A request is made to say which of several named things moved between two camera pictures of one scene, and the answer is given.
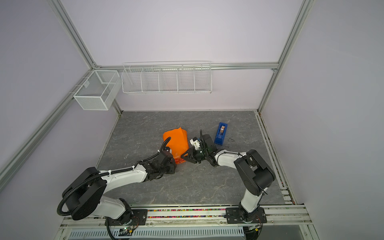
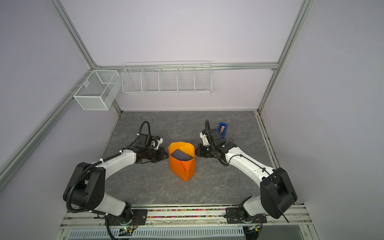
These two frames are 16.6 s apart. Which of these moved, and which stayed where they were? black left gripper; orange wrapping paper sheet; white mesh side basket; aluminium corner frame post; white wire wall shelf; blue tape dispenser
Moved: orange wrapping paper sheet; black left gripper
Stayed: blue tape dispenser; white mesh side basket; aluminium corner frame post; white wire wall shelf
